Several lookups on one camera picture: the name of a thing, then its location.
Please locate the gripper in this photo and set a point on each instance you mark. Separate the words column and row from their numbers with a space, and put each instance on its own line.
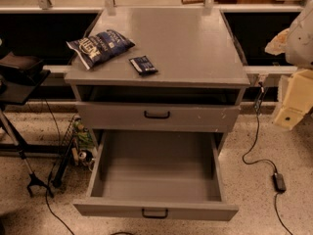
column 301, row 43

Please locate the blue chip bag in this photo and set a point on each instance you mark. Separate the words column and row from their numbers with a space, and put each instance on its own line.
column 99, row 48

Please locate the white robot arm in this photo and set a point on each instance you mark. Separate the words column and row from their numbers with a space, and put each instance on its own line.
column 296, row 42

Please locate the grey drawer cabinet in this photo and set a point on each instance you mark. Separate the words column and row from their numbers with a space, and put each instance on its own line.
column 191, row 48

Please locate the open grey middle drawer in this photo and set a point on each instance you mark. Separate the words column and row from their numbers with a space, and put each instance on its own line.
column 157, row 175

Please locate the closed grey top drawer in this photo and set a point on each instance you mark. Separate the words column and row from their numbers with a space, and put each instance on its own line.
column 157, row 117

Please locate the wooden stick on shelf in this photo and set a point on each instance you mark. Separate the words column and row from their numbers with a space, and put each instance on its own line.
column 185, row 2

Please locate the small dark blue snack packet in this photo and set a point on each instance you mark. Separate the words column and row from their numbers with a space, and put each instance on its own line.
column 143, row 65

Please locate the black tripod stand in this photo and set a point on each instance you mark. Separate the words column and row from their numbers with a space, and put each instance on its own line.
column 34, row 180

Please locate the black tray on stand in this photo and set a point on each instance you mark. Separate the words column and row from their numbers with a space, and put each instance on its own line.
column 20, row 76

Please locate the black power adapter with cable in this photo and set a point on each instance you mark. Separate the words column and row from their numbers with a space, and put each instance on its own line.
column 278, row 179

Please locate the wire basket with cans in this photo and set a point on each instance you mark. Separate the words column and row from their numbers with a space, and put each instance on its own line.
column 77, row 147

